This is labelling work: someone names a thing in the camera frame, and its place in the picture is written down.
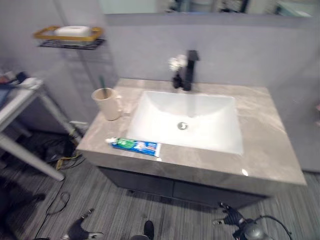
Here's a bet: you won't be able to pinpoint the white power strip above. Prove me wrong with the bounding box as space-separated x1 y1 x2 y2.
68 120 89 129

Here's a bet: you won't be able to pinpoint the green toothbrush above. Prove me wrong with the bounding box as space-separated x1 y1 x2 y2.
98 75 109 101

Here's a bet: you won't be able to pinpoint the black faucet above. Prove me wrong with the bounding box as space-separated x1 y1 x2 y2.
183 49 201 92

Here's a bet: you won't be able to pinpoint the white sink basin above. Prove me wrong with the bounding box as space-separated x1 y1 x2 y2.
125 90 244 155

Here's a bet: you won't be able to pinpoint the robot dark foot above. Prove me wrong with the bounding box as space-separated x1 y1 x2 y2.
143 220 155 240

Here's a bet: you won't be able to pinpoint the grey marble vanity cabinet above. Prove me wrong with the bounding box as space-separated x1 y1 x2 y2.
75 78 308 210

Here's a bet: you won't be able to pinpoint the black floor cable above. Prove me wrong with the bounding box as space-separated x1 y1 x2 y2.
34 191 71 239

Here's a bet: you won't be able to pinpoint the beige handled cup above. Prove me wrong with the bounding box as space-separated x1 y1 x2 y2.
91 87 124 122

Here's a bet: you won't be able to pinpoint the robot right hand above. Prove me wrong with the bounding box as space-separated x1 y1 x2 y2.
212 201 247 228

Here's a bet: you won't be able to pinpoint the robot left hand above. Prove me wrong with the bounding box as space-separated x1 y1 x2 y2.
61 207 105 240

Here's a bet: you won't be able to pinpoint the black vase white flowers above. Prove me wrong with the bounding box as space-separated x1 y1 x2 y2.
168 54 188 89

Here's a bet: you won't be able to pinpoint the black gold wall shelf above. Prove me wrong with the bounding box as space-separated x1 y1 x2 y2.
33 25 106 51

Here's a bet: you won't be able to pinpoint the white table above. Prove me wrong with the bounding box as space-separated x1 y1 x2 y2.
0 79 84 182

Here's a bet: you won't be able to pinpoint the wall mirror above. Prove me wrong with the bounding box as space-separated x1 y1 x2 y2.
97 0 318 18

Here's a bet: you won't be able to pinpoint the white soap box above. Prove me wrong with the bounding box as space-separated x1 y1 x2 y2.
54 25 92 38

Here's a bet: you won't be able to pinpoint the blue green toothpaste tube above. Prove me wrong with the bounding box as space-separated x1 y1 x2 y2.
105 136 162 159

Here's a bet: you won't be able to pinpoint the black bag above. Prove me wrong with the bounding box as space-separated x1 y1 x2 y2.
23 131 79 165

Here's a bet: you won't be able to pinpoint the clutter on table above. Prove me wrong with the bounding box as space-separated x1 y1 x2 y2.
0 71 44 89

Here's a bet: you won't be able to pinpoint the yellow cable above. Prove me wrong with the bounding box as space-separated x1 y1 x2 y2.
55 149 83 171

